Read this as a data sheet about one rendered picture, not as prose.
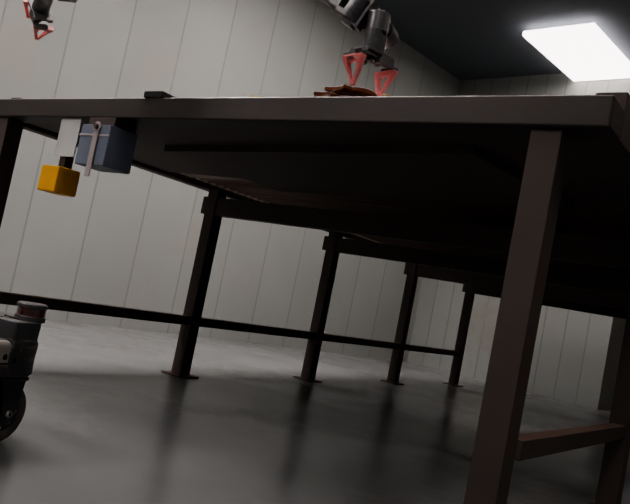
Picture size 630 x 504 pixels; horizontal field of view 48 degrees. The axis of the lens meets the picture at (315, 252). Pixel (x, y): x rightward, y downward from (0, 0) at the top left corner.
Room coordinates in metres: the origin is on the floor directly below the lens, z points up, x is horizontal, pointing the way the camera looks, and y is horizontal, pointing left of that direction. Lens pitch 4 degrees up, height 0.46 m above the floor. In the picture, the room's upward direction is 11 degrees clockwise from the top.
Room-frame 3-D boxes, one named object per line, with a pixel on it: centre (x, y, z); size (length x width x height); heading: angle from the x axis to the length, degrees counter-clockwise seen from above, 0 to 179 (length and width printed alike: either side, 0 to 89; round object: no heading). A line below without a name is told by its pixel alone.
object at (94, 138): (2.08, 0.67, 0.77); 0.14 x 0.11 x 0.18; 54
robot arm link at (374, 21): (1.78, -0.05, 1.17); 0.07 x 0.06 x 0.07; 158
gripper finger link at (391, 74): (1.79, -0.07, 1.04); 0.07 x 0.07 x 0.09; 42
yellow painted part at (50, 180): (2.19, 0.81, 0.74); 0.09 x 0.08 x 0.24; 54
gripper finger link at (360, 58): (1.75, -0.02, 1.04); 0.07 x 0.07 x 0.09; 42
